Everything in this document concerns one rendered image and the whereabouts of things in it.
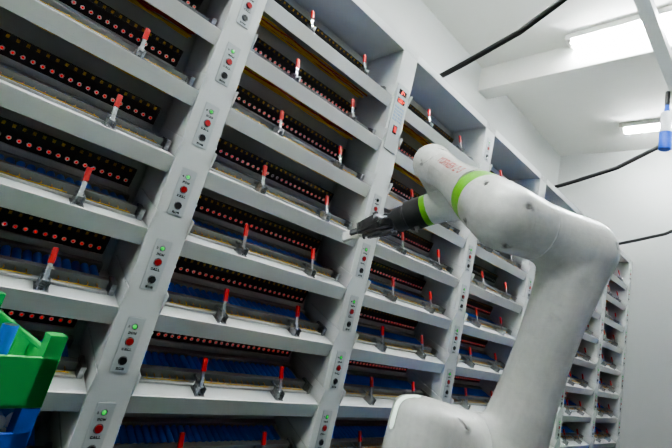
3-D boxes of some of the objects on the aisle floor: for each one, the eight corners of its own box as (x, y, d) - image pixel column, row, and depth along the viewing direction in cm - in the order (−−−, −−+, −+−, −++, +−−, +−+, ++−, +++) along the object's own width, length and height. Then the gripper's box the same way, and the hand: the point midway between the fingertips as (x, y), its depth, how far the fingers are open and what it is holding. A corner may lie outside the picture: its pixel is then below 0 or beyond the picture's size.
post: (69, 573, 89) (291, -70, 132) (17, 584, 83) (267, -93, 126) (53, 521, 104) (257, -42, 146) (7, 527, 98) (234, -61, 140)
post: (433, 500, 177) (496, 129, 219) (421, 503, 171) (487, 121, 213) (396, 478, 192) (461, 134, 234) (383, 479, 186) (453, 126, 228)
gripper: (397, 218, 120) (331, 240, 132) (418, 236, 129) (354, 255, 140) (396, 196, 124) (331, 219, 136) (416, 215, 133) (354, 235, 145)
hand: (351, 234), depth 136 cm, fingers closed
